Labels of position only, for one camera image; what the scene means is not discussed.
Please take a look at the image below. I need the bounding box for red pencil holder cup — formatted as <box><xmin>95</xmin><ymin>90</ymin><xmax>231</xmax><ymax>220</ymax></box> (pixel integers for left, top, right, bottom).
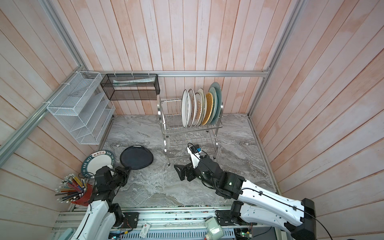
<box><xmin>55</xmin><ymin>174</ymin><xmax>93</xmax><ymax>207</ymax></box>

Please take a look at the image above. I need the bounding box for cream floral plate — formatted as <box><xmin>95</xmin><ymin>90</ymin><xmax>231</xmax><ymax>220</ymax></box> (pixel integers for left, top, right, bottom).
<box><xmin>198</xmin><ymin>88</ymin><xmax>207</xmax><ymax>126</ymax></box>

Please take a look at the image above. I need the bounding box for white green device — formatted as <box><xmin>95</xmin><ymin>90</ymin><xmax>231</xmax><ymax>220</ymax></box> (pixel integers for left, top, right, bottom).
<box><xmin>205</xmin><ymin>217</ymin><xmax>224</xmax><ymax>240</ymax></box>

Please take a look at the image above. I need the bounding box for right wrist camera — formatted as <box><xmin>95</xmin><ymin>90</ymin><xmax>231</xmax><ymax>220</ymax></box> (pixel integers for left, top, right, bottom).
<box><xmin>187</xmin><ymin>143</ymin><xmax>201</xmax><ymax>169</ymax></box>

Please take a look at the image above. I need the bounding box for orange sunburst plate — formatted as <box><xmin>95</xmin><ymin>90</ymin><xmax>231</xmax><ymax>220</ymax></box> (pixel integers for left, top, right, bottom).
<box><xmin>188</xmin><ymin>89</ymin><xmax>196</xmax><ymax>127</ymax></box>
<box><xmin>192</xmin><ymin>92</ymin><xmax>202</xmax><ymax>126</ymax></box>

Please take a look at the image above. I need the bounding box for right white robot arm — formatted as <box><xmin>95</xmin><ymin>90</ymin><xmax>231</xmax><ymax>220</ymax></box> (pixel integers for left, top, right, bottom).
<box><xmin>174</xmin><ymin>156</ymin><xmax>317</xmax><ymax>240</ymax></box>

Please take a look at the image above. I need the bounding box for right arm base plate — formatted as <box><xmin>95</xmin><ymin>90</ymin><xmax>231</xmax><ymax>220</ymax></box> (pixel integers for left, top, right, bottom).
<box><xmin>215</xmin><ymin>210</ymin><xmax>253</xmax><ymax>226</ymax></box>

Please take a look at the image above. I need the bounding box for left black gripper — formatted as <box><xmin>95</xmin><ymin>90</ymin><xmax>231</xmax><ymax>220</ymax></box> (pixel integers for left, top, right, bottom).
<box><xmin>108</xmin><ymin>165</ymin><xmax>132</xmax><ymax>190</ymax></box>

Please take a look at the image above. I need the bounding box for dark navy plate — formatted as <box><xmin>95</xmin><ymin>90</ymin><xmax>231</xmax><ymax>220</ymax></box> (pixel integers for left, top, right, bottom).
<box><xmin>120</xmin><ymin>146</ymin><xmax>154</xmax><ymax>170</ymax></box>

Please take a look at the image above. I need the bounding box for aluminium frame rail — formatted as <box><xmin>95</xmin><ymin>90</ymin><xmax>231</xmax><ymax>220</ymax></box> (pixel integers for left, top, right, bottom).
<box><xmin>1</xmin><ymin>1</ymin><xmax>308</xmax><ymax>166</ymax></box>

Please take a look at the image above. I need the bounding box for green rim lettered plate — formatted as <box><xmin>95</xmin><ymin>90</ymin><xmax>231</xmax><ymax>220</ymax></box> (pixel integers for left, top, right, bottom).
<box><xmin>81</xmin><ymin>150</ymin><xmax>115</xmax><ymax>178</ymax></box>

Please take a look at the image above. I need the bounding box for white wire wall shelf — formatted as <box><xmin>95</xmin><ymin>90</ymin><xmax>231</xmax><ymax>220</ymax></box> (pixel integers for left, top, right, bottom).
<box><xmin>47</xmin><ymin>72</ymin><xmax>115</xmax><ymax>145</ymax></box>

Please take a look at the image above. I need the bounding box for steel wire dish rack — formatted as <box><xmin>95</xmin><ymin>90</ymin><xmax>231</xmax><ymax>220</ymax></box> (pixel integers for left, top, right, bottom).
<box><xmin>157</xmin><ymin>95</ymin><xmax>223</xmax><ymax>165</ymax></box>

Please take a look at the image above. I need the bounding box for grey green plate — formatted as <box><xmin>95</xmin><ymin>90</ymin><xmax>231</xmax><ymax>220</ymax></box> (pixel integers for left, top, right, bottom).
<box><xmin>211</xmin><ymin>82</ymin><xmax>222</xmax><ymax>125</ymax></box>

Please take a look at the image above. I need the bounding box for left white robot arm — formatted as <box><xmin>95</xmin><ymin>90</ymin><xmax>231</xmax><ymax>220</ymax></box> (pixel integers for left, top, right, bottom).
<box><xmin>72</xmin><ymin>166</ymin><xmax>131</xmax><ymax>240</ymax></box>

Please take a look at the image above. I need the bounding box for light teal flower plate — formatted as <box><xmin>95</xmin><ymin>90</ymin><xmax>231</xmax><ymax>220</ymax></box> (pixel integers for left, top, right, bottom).
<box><xmin>208</xmin><ymin>87</ymin><xmax>218</xmax><ymax>125</ymax></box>

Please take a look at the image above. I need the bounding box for white plate black clover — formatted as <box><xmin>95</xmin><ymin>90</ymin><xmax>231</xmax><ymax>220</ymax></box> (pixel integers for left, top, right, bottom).
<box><xmin>182</xmin><ymin>90</ymin><xmax>190</xmax><ymax>128</ymax></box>

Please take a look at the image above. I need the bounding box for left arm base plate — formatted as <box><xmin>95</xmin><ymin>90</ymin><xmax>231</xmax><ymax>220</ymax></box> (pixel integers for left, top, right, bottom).
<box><xmin>116</xmin><ymin>212</ymin><xmax>139</xmax><ymax>229</ymax></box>

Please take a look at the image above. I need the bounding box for black mesh wall basket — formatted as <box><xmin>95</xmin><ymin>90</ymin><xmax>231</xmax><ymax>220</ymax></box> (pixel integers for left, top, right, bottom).
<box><xmin>101</xmin><ymin>73</ymin><xmax>161</xmax><ymax>101</ymax></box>

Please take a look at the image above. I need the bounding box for yellow woven plate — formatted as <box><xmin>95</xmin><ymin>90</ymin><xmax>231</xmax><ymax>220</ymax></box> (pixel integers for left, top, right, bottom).
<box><xmin>202</xmin><ymin>92</ymin><xmax>213</xmax><ymax>126</ymax></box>

